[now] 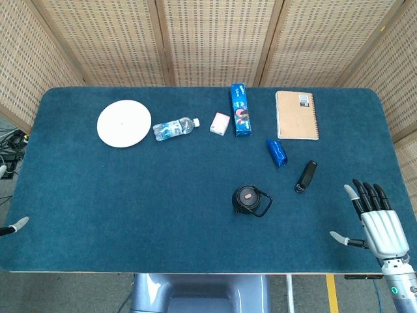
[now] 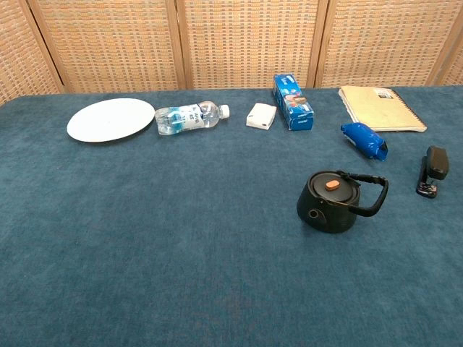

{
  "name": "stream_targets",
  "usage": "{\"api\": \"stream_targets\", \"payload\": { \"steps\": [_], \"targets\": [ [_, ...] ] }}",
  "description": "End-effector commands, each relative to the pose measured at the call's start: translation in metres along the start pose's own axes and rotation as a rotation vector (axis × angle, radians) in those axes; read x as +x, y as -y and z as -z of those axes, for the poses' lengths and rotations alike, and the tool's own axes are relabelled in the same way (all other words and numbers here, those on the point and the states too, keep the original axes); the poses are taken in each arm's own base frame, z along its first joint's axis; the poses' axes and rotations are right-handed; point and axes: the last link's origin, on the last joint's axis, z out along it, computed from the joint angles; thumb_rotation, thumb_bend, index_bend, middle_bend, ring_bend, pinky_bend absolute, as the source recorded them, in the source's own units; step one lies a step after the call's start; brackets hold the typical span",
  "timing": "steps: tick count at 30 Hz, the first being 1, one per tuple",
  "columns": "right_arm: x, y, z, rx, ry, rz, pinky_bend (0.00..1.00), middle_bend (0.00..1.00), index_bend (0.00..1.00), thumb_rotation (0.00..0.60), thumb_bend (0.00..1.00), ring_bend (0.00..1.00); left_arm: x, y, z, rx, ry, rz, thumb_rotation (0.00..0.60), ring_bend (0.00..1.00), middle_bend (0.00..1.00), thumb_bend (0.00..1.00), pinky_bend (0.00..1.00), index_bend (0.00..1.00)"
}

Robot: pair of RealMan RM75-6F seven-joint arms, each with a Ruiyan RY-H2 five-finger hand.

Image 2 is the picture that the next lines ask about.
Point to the tan spiral notebook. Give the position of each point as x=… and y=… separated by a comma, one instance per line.
x=383, y=108

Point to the blue foil snack wrapper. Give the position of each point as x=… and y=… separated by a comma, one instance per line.
x=363, y=139

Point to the black kettle with handle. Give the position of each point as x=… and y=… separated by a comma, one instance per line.
x=332, y=213

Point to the white round plate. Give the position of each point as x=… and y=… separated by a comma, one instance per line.
x=110, y=119

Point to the woven folding screen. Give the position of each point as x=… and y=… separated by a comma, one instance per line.
x=246, y=43

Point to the blue table cloth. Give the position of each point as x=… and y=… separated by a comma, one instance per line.
x=181, y=235

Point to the blue cookie box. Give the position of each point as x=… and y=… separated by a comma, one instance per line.
x=293, y=103

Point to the clear plastic water bottle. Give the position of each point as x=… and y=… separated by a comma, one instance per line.
x=188, y=117

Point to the black stapler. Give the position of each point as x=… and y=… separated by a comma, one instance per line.
x=436, y=166

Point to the small white box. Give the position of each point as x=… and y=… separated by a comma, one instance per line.
x=260, y=115

